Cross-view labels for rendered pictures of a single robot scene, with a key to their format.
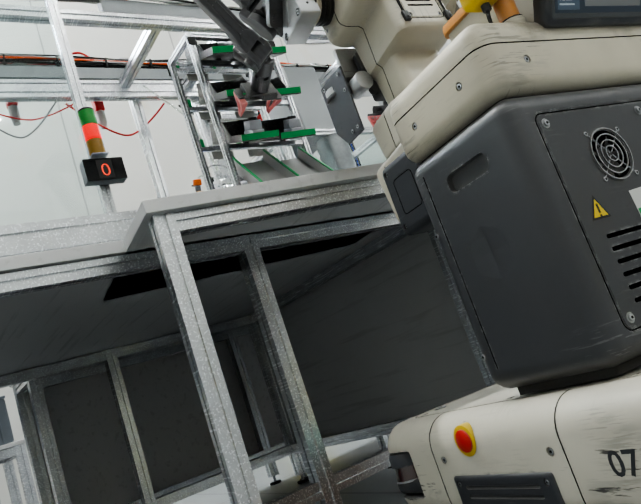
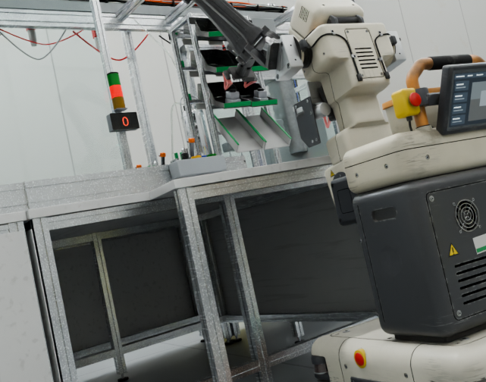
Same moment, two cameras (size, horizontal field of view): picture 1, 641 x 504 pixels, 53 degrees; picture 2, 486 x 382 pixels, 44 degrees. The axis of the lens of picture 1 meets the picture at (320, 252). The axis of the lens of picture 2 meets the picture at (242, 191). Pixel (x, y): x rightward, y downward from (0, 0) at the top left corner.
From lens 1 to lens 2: 69 cm
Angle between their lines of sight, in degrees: 7
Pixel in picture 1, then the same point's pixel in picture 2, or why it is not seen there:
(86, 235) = (122, 183)
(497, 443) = (378, 364)
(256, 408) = not seen: hidden behind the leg
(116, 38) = not seen: outside the picture
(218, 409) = (210, 317)
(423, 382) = (330, 289)
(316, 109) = not seen: hidden behind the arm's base
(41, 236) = (95, 183)
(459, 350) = (360, 273)
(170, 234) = (188, 201)
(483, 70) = (401, 164)
